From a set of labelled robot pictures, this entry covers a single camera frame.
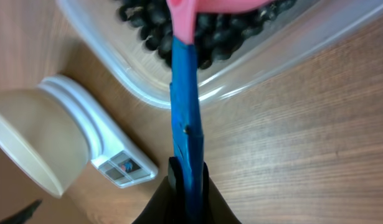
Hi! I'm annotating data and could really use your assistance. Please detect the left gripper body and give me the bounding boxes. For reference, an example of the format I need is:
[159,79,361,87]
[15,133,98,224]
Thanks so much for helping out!
[0,199,42,224]

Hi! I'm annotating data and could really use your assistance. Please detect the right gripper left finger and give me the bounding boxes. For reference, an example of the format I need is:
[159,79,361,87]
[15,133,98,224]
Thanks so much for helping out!
[133,157,186,224]

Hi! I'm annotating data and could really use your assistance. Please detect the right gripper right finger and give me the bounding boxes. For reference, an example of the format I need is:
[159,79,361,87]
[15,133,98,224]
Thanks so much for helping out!
[203,163,241,224]

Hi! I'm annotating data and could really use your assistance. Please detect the pink scoop with blue handle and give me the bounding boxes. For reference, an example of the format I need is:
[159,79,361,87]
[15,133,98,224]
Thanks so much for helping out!
[166,0,267,223]

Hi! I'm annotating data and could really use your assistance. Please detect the white digital kitchen scale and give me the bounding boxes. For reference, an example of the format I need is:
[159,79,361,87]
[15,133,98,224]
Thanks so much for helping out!
[38,75,158,189]

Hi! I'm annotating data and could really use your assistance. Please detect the white plastic bowl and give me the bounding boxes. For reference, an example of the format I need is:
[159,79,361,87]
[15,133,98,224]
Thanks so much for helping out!
[0,89,89,198]

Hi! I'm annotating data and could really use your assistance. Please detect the black beans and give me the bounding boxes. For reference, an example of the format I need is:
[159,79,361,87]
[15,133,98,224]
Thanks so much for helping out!
[116,0,296,70]

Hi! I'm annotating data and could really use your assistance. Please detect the clear plastic container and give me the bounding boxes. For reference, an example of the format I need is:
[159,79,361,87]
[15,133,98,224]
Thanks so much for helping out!
[57,0,383,109]

